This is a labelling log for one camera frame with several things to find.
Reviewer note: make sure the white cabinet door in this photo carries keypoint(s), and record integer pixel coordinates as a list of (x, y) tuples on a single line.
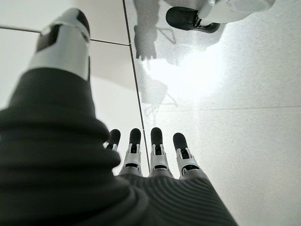
[(113, 89), (105, 18)]

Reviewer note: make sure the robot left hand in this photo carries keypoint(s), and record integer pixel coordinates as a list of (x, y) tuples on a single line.
[(58, 153)]

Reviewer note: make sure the black robot foot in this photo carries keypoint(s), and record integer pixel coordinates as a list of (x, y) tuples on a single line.
[(185, 20)]

